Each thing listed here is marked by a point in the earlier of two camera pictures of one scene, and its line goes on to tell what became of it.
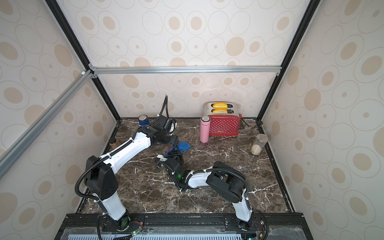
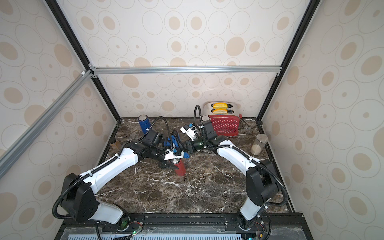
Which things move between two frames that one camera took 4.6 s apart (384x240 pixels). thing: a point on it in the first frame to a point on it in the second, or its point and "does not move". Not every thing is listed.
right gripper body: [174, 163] to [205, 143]
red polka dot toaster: [224, 118] does not move
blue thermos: [143, 120] does not move
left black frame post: [74, 41] does not move
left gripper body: [168, 140] to [158, 154]
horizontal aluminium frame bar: [143, 70] does not move
